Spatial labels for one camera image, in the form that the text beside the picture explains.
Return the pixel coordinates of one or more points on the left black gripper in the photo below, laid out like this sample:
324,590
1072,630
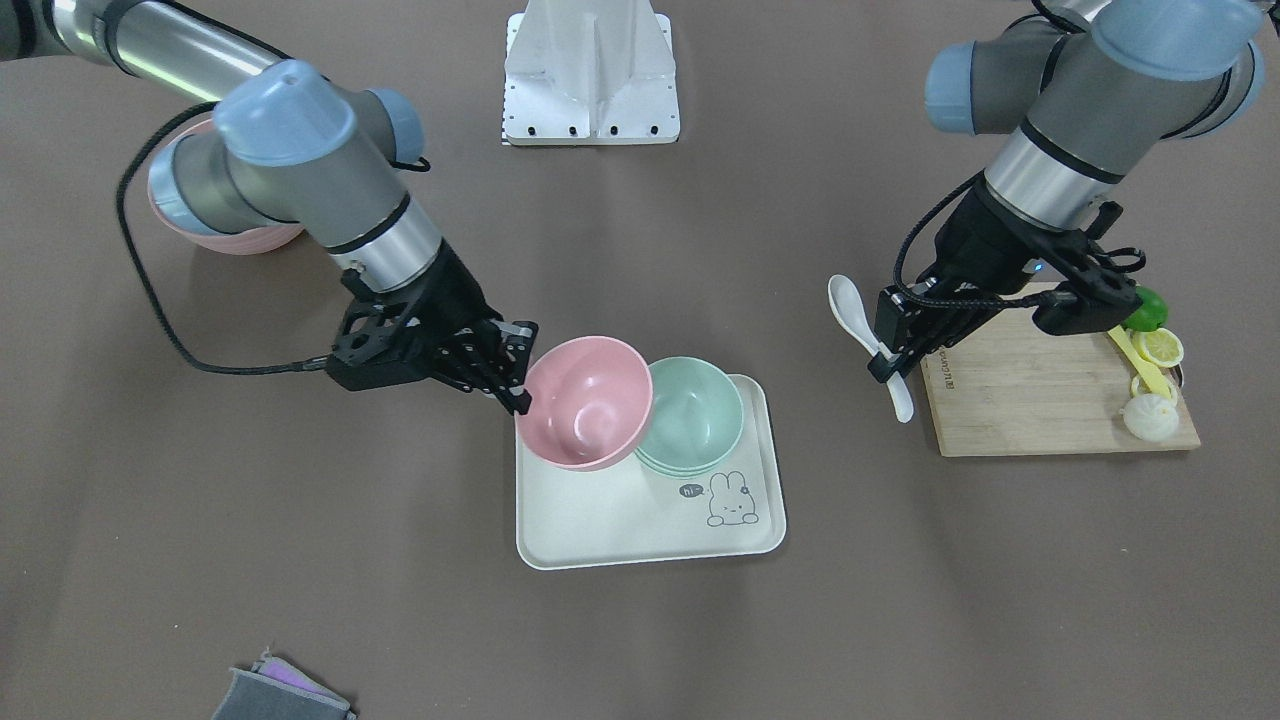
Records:
972,240

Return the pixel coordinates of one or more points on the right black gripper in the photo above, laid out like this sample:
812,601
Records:
455,292

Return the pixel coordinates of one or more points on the white ceramic spoon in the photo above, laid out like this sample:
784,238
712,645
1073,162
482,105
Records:
849,311

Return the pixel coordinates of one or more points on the small pink bowl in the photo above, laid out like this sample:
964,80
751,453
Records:
591,404

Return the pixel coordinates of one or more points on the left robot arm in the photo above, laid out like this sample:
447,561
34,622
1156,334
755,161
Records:
1081,91

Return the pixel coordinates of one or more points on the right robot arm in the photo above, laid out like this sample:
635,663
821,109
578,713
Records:
270,142

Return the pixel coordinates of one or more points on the top green bowl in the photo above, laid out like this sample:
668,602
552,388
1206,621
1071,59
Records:
698,417

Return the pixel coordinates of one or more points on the yellow plastic spoon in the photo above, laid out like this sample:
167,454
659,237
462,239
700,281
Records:
1149,379

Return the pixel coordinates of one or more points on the bamboo cutting board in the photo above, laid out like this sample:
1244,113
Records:
1010,390

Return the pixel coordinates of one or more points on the cream serving tray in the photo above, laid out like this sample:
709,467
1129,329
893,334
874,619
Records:
629,513

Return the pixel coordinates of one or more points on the green lime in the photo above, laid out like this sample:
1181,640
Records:
1151,315

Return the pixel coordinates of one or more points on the lemon slice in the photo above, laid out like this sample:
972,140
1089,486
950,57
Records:
1160,347

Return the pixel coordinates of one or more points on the grey folded cloth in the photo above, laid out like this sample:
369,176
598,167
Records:
273,688

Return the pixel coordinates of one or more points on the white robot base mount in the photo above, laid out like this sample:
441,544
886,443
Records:
590,73

